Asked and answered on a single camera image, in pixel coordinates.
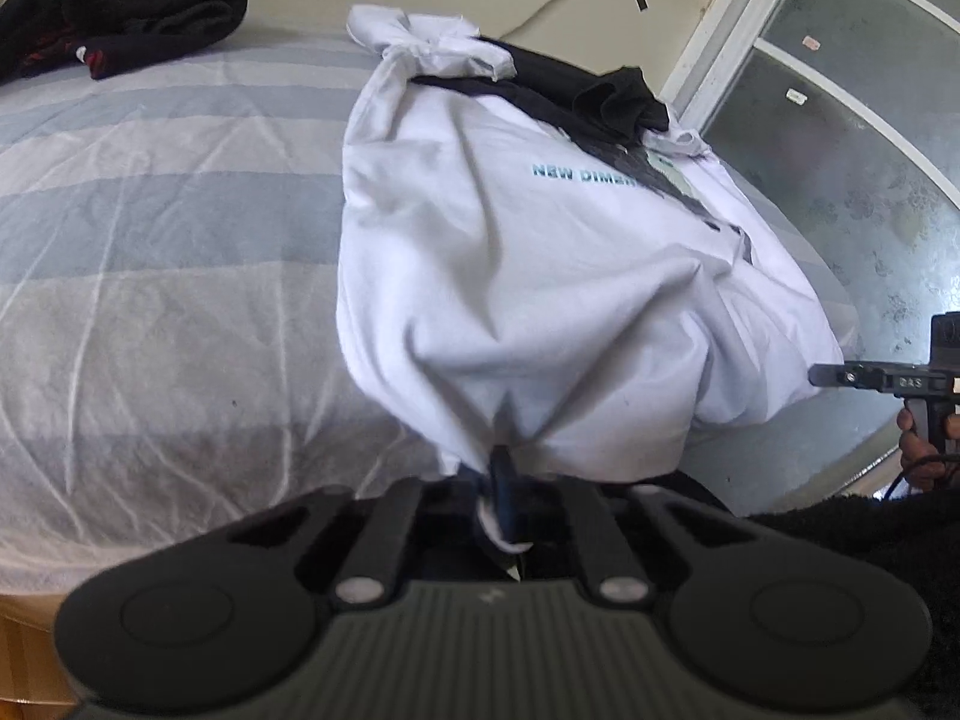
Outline black garment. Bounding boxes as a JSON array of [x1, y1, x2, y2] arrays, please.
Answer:
[[411, 37, 671, 147]]

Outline white printed T-shirt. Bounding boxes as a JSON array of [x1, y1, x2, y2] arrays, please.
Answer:
[[335, 4, 847, 482]]

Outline wall cable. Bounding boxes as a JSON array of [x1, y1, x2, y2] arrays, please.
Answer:
[[496, 0, 627, 42]]

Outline person's right hand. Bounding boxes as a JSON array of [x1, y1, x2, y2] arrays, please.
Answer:
[[897, 409, 960, 492]]

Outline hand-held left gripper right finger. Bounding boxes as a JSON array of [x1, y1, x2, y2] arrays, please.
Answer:
[[489, 447, 755, 605]]

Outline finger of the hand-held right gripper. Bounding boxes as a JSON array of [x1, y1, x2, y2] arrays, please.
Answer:
[[810, 362, 895, 392]]

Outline frosted glass door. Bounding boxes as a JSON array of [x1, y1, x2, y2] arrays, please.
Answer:
[[660, 0, 960, 500]]

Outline wooden bed frame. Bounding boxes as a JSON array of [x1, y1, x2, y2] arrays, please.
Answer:
[[0, 591, 85, 720]]

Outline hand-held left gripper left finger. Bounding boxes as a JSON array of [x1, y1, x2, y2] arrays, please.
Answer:
[[225, 476, 490, 610]]

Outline striped bed sheet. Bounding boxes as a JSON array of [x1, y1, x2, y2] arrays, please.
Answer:
[[0, 21, 860, 595]]

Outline pile of black clothes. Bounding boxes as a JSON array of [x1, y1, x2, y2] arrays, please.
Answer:
[[0, 0, 249, 83]]

